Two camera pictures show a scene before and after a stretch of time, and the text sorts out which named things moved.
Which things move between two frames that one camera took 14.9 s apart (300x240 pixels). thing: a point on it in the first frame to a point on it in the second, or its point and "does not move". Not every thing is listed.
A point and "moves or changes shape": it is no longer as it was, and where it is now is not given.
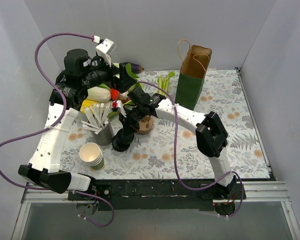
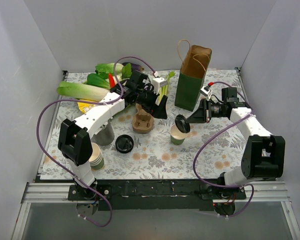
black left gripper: x=123 y=75 to x=154 y=106
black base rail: x=158 y=195 does not move
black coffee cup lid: x=119 y=146 moves or changes shape
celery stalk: x=163 y=82 does not move
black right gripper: x=125 y=135 to x=205 y=110
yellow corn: x=86 y=104 does not move
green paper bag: x=194 y=60 does not move
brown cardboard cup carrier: x=146 y=123 does not move
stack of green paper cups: x=90 y=153 does not move
